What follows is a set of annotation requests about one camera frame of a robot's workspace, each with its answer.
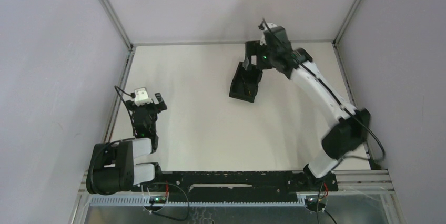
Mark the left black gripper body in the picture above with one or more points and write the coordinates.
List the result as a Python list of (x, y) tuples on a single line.
[(148, 105)]

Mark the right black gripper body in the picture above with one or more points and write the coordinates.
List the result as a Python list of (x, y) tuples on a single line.
[(264, 57)]

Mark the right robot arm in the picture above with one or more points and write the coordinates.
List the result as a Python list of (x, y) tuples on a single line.
[(347, 124)]

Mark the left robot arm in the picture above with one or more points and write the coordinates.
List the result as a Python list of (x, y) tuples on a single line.
[(112, 167)]

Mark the black plastic bin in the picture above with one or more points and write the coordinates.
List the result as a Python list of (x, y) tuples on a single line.
[(252, 78)]

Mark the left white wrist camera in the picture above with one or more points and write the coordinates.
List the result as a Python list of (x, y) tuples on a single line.
[(141, 97)]

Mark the grey slotted cable duct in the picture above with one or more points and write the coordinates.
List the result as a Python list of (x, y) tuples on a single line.
[(138, 200)]

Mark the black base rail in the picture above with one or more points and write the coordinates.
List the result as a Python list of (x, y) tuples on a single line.
[(240, 185)]

